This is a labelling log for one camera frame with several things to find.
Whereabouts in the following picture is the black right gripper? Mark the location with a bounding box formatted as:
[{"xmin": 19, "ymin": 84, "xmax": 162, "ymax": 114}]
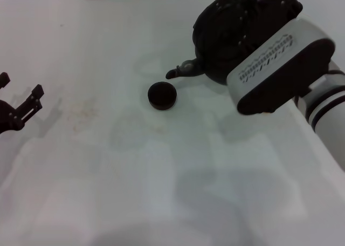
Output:
[{"xmin": 215, "ymin": 0, "xmax": 304, "ymax": 52}]

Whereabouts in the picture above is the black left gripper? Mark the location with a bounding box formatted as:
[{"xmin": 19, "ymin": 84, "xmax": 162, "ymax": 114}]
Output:
[{"xmin": 0, "ymin": 72, "xmax": 44, "ymax": 135}]

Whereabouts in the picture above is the black round teapot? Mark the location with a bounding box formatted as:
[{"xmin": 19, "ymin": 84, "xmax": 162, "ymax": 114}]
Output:
[{"xmin": 165, "ymin": 0, "xmax": 270, "ymax": 86}]

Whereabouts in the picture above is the black teacup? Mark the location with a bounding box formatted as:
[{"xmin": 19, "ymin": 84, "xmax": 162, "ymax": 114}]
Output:
[{"xmin": 147, "ymin": 81, "xmax": 178, "ymax": 111}]

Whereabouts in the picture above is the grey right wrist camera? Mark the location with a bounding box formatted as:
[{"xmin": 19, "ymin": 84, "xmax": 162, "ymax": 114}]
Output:
[{"xmin": 227, "ymin": 18, "xmax": 336, "ymax": 116}]

